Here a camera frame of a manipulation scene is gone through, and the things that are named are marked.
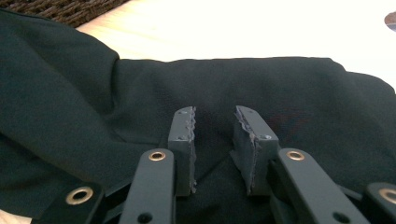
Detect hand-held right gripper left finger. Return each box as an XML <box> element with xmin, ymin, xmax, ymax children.
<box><xmin>167</xmin><ymin>105</ymin><xmax>198</xmax><ymax>198</ymax></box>

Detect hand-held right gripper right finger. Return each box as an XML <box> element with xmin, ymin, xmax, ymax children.
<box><xmin>229</xmin><ymin>105</ymin><xmax>280</xmax><ymax>197</ymax></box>

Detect brown wicker basket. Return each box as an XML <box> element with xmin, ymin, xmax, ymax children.
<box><xmin>0</xmin><ymin>0</ymin><xmax>131</xmax><ymax>29</ymax></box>

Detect black pants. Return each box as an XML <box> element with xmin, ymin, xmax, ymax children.
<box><xmin>0</xmin><ymin>7</ymin><xmax>396</xmax><ymax>224</ymax></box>

